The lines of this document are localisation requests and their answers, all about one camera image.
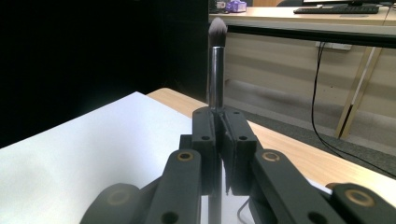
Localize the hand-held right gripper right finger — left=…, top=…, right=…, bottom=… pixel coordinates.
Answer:
left=221, top=106, right=266, bottom=197

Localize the black keyboard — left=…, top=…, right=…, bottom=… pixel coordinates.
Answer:
left=292, top=5, right=380, bottom=15

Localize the purple object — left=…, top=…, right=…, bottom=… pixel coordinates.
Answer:
left=224, top=0, right=248, bottom=14

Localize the white table mat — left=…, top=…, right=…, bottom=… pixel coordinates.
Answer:
left=0, top=91, right=332, bottom=224

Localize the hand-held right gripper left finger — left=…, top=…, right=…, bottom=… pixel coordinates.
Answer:
left=179, top=106, right=218, bottom=197

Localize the black power cable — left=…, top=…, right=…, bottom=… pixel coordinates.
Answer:
left=310, top=42, right=396, bottom=180

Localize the light wooden desk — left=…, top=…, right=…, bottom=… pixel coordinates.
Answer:
left=208, top=5, right=396, bottom=140

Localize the black curtain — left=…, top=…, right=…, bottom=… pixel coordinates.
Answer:
left=0, top=0, right=210, bottom=149

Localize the grey cable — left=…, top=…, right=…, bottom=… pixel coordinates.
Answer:
left=235, top=197, right=251, bottom=224

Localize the fluffy silver-ferrule makeup brush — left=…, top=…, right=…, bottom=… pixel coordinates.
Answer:
left=206, top=17, right=229, bottom=224

